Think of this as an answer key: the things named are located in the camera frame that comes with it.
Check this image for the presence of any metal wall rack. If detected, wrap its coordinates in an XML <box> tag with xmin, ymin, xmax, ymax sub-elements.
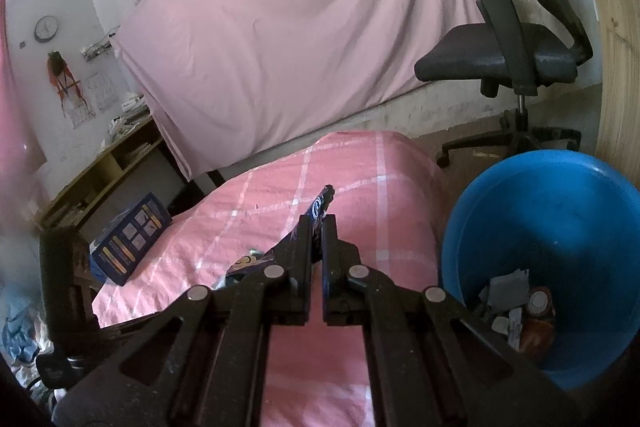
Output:
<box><xmin>81</xmin><ymin>27</ymin><xmax>121</xmax><ymax>62</ymax></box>

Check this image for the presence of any pink checked blanket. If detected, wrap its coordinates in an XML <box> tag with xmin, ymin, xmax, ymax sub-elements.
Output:
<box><xmin>92</xmin><ymin>131</ymin><xmax>451</xmax><ymax>427</ymax></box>

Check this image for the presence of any blue and white floor cloth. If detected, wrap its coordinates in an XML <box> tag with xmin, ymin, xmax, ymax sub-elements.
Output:
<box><xmin>0</xmin><ymin>297</ymin><xmax>51</xmax><ymax>373</ymax></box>

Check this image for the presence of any blue cardboard box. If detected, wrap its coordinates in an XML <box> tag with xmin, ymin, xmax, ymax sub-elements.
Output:
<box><xmin>90</xmin><ymin>192</ymin><xmax>173</xmax><ymax>286</ymax></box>

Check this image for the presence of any navy snack wrapper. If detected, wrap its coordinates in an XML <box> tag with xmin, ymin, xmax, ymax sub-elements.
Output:
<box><xmin>215</xmin><ymin>184</ymin><xmax>337</xmax><ymax>290</ymax></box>

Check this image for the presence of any blue plastic basin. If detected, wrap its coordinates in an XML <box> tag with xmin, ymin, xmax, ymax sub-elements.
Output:
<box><xmin>440</xmin><ymin>150</ymin><xmax>640</xmax><ymax>390</ymax></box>

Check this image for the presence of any pink window curtain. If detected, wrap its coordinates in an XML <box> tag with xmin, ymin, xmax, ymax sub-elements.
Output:
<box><xmin>0</xmin><ymin>0</ymin><xmax>56</xmax><ymax>228</ymax></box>

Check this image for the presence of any large pink hanging sheet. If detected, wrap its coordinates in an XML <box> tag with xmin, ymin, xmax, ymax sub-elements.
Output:
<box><xmin>111</xmin><ymin>0</ymin><xmax>488</xmax><ymax>180</ymax></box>

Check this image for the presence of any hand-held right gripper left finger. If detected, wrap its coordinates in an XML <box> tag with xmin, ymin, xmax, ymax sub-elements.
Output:
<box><xmin>52</xmin><ymin>214</ymin><xmax>313</xmax><ymax>427</ymax></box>

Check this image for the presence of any round wall clock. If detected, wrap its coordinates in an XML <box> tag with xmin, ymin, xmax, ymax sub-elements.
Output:
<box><xmin>34</xmin><ymin>15</ymin><xmax>61</xmax><ymax>44</ymax></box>

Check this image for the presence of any red hanging ornament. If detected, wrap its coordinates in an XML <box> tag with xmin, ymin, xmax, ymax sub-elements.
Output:
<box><xmin>46</xmin><ymin>51</ymin><xmax>96</xmax><ymax>118</ymax></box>

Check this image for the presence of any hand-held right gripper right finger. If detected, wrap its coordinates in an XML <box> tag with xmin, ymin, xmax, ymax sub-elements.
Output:
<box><xmin>321</xmin><ymin>214</ymin><xmax>583</xmax><ymax>427</ymax></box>

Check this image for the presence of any silver wrapper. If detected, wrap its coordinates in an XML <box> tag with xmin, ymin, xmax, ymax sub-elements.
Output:
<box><xmin>477</xmin><ymin>268</ymin><xmax>530</xmax><ymax>315</ymax></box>

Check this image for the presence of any wooden shelf unit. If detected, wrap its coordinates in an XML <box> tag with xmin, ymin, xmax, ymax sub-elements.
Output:
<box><xmin>32</xmin><ymin>114</ymin><xmax>191</xmax><ymax>238</ymax></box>

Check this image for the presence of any pile of white packets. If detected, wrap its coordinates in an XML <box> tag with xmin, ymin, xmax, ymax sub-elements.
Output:
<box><xmin>107</xmin><ymin>92</ymin><xmax>153</xmax><ymax>138</ymax></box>

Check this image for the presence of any light wooden cabinet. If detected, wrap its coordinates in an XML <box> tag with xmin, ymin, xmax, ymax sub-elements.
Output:
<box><xmin>577</xmin><ymin>0</ymin><xmax>640</xmax><ymax>188</ymax></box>

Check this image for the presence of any white wall calendar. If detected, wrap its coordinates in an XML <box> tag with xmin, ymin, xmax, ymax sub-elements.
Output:
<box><xmin>65</xmin><ymin>97</ymin><xmax>97</xmax><ymax>130</ymax></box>

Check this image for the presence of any black office chair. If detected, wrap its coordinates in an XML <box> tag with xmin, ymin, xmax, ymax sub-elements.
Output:
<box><xmin>400</xmin><ymin>0</ymin><xmax>593</xmax><ymax>168</ymax></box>

